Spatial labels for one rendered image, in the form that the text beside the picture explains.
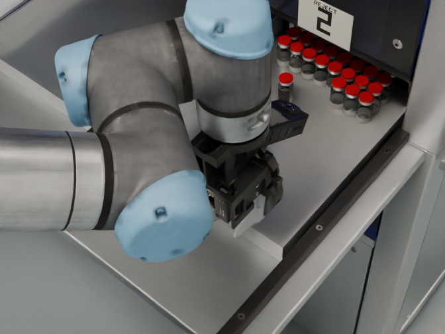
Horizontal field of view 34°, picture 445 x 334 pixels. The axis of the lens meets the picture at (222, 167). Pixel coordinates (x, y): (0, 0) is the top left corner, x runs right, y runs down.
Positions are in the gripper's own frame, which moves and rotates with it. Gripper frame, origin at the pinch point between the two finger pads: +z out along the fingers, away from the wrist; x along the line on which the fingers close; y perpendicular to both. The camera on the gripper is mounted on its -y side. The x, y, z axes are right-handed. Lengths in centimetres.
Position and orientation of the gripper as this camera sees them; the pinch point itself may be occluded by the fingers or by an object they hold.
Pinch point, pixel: (250, 213)
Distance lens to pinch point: 92.1
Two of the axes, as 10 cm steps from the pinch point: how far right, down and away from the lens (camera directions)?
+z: 0.5, 6.0, 8.0
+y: -6.4, 6.3, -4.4
